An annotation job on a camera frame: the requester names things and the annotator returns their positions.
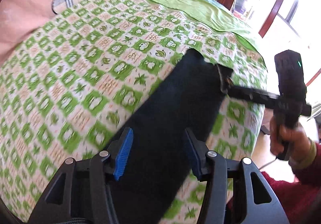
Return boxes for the red sleeve right forearm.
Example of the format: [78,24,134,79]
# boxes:
[262,141,320,223]

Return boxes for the green white patterned bedsheet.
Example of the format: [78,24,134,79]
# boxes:
[1,0,267,221]

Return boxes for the person's right hand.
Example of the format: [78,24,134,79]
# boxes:
[269,116,311,162]

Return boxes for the black pants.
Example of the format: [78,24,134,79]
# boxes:
[111,49,225,223]

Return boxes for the plain green sheet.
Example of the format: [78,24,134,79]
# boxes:
[150,0,263,51]

